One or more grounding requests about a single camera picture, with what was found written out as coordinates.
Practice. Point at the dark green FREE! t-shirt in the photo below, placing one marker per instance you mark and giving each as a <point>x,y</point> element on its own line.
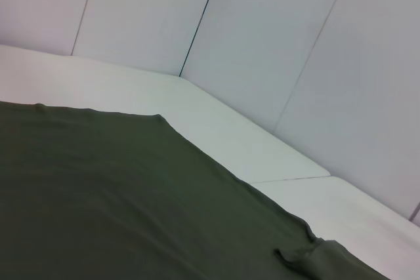
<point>115,194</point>

